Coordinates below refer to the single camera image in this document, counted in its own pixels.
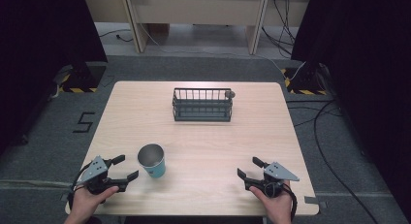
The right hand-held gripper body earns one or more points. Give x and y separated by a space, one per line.
274 172

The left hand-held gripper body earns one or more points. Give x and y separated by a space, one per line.
97 172

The blue metal cup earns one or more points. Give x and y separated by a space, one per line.
155 169

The person's left hand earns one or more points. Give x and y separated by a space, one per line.
84 201

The person's right hand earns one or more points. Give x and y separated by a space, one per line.
278 208

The grey tape piece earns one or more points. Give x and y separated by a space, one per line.
315 200

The small grey round knob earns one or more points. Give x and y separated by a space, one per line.
230 94

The black stand base striped tape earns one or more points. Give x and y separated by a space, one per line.
305 81
82 78

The black curtain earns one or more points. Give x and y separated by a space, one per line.
35 56
365 72

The beige wooden desk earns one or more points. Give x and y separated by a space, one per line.
200 10

